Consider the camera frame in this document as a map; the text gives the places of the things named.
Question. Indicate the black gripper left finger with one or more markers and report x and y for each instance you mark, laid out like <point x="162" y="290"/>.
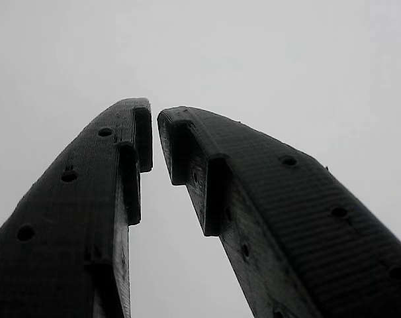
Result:
<point x="71" y="215"/>

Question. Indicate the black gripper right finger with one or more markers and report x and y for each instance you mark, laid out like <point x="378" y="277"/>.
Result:
<point x="286" y="215"/>

